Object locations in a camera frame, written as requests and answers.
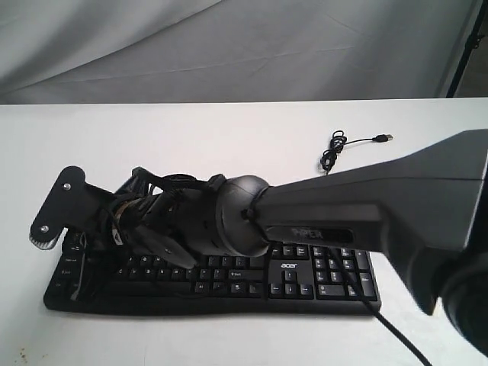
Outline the black tripod stand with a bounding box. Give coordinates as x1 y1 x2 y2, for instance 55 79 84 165
446 0 487 98

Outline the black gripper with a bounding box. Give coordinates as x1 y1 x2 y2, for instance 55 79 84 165
101 167 202 268

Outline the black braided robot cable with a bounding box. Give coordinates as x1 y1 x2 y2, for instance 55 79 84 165
327 243 434 366

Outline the black acer keyboard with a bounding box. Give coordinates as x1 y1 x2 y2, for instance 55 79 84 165
43 229 380 316

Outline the grey backdrop cloth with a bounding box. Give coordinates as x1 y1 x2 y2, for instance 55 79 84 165
1 1 481 104

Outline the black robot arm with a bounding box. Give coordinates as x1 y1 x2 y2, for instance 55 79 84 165
113 130 487 352

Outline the black USB cable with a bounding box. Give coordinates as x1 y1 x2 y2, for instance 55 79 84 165
316 130 394 177

